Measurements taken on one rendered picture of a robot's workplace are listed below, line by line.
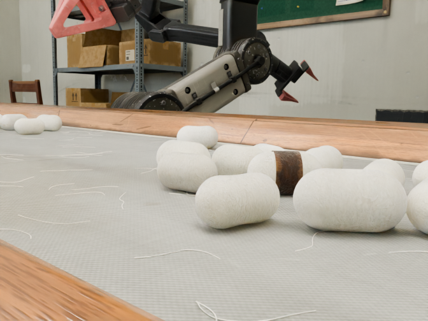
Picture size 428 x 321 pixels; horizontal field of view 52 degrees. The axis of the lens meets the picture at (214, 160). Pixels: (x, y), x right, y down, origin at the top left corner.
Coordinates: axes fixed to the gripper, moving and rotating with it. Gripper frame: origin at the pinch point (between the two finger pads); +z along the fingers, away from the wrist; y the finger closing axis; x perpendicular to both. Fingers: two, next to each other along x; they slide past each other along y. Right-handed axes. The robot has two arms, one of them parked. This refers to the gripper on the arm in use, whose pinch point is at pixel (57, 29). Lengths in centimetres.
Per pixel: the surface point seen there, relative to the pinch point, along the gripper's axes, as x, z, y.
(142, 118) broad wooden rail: 11.5, 2.5, 9.1
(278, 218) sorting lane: -0.2, 20.2, 41.4
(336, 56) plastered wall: 111, -162, -56
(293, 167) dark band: 0.8, 16.7, 40.1
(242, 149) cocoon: 1.4, 15.4, 36.3
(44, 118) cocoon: 6.9, 8.3, 0.0
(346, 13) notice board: 93, -173, -50
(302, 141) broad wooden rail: 11.7, 4.1, 31.3
